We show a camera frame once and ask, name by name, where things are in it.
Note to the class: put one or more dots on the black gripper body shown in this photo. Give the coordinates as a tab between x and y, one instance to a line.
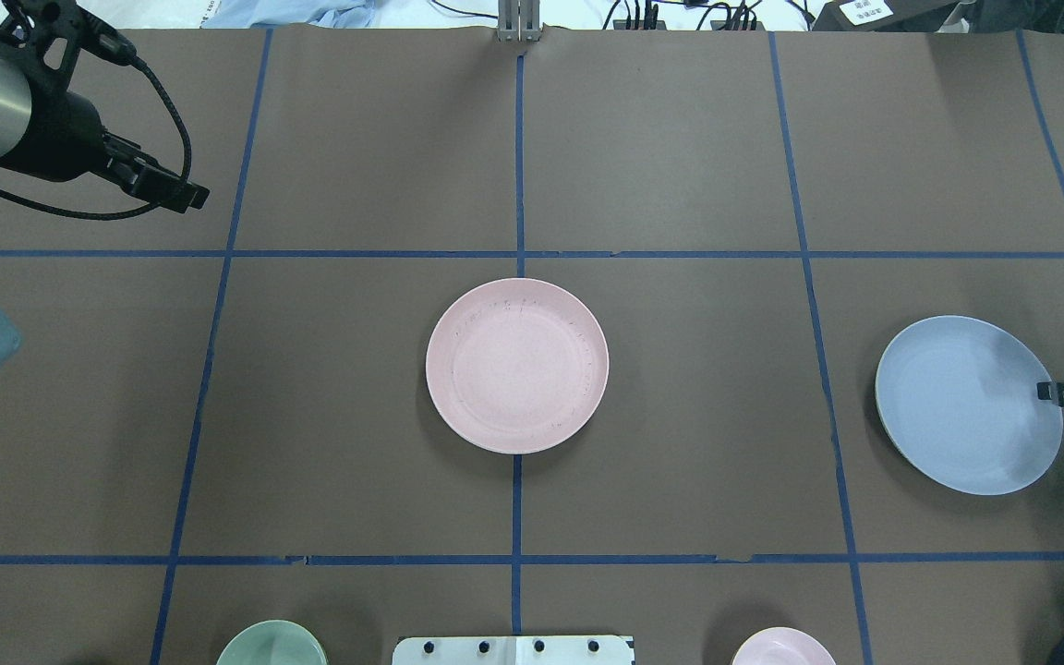
59	137

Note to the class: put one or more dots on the blue plate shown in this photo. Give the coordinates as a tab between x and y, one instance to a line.
958	399

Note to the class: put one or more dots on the pink plate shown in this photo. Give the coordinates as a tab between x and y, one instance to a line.
517	366

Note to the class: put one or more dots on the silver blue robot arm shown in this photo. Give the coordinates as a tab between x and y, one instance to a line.
12	86

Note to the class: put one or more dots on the light blue shirt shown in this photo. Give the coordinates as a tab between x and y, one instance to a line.
329	14

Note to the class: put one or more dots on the small pink bowl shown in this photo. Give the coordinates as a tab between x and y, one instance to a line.
782	645

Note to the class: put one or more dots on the small green bowl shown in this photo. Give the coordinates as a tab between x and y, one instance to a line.
273	642

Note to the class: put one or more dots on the aluminium frame post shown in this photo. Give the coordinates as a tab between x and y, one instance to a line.
519	21

